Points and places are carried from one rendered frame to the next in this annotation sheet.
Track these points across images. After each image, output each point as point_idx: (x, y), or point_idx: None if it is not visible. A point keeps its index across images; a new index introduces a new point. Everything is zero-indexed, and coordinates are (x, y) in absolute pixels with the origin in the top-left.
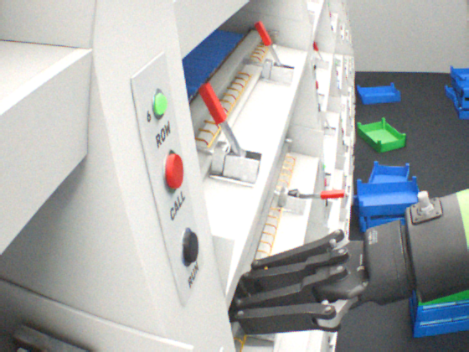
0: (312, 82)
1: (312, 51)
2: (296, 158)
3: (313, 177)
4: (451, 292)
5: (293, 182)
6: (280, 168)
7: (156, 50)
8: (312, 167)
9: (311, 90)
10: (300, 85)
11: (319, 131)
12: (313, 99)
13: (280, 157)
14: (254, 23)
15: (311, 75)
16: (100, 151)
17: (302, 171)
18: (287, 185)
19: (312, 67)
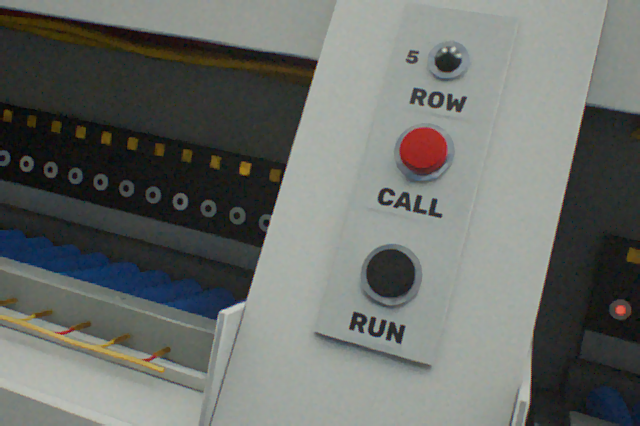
0: (355, 101)
1: (566, 26)
2: (152, 366)
3: (22, 388)
4: None
5: (14, 347)
6: (41, 279)
7: None
8: (106, 412)
9: (302, 117)
10: (164, 12)
11: (230, 307)
12: (296, 159)
13: (117, 298)
14: None
15: (331, 52)
16: None
17: (81, 383)
18: (2, 336)
19: (404, 42)
